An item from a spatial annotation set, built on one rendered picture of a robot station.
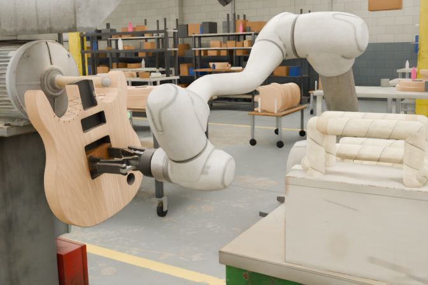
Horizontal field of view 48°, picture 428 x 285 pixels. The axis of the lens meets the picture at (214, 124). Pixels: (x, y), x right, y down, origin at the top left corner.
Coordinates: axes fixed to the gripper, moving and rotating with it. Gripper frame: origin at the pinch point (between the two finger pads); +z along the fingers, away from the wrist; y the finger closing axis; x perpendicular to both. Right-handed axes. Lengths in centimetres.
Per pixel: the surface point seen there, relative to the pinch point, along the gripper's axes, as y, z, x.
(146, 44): 545, 421, -49
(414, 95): 351, -29, -76
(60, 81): 6.9, 17.9, 19.9
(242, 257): -18, -52, -10
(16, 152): 1.1, 39.2, -2.6
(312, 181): -14, -66, 7
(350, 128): -11, -73, 16
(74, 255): 12, 37, -47
